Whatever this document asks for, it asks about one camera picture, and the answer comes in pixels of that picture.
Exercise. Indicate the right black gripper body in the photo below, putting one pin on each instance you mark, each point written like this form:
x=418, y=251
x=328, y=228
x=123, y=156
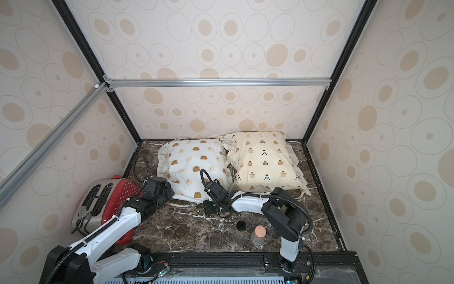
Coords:
x=214, y=205

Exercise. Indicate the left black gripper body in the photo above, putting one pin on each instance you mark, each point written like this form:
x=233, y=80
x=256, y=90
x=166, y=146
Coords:
x=163, y=199

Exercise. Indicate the white bear print pillow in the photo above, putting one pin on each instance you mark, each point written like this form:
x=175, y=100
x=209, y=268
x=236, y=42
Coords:
x=180, y=163

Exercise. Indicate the cream animal print pillow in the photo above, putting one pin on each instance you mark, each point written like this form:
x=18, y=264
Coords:
x=263, y=161

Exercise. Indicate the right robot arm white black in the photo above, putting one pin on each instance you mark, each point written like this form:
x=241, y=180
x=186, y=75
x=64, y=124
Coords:
x=290, y=220

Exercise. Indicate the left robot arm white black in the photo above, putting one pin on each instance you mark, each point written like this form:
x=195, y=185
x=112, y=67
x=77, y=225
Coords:
x=82, y=261

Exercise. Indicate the black round lid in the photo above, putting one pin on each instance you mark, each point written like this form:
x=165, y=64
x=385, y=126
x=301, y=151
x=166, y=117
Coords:
x=241, y=226

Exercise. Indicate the clear jar pink lid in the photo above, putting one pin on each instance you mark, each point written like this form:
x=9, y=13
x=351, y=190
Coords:
x=258, y=235

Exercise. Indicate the red polka dot toaster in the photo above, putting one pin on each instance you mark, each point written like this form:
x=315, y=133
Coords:
x=102, y=200

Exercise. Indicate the horizontal aluminium frame bar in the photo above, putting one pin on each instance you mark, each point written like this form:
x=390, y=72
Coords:
x=228, y=82

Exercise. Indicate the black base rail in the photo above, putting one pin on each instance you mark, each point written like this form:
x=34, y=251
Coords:
x=217, y=268

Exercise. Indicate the diagonal aluminium frame bar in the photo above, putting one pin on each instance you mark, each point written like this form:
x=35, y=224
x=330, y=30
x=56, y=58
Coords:
x=22, y=172

